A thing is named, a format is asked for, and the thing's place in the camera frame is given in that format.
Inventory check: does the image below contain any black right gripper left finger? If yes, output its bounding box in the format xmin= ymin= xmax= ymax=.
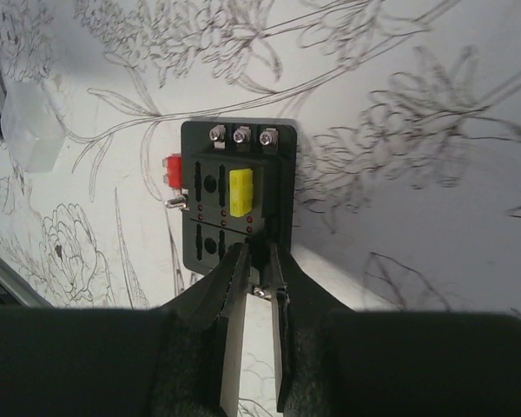
xmin=0 ymin=243 xmax=248 ymax=416

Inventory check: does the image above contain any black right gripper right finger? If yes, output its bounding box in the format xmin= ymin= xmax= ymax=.
xmin=269 ymin=244 xmax=521 ymax=416

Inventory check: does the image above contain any yellow blade fuse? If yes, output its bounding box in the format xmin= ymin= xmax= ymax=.
xmin=229 ymin=168 xmax=254 ymax=218

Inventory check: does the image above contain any red blade fuse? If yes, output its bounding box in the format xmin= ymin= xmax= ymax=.
xmin=162 ymin=154 xmax=183 ymax=189

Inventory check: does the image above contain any black fuse box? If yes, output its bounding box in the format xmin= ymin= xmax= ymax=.
xmin=181 ymin=120 xmax=298 ymax=275

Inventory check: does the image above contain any clear plastic fuse box cover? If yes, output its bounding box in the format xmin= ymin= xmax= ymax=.
xmin=1 ymin=83 xmax=66 ymax=173

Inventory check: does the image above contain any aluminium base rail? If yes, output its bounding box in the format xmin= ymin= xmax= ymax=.
xmin=0 ymin=258 xmax=52 ymax=308

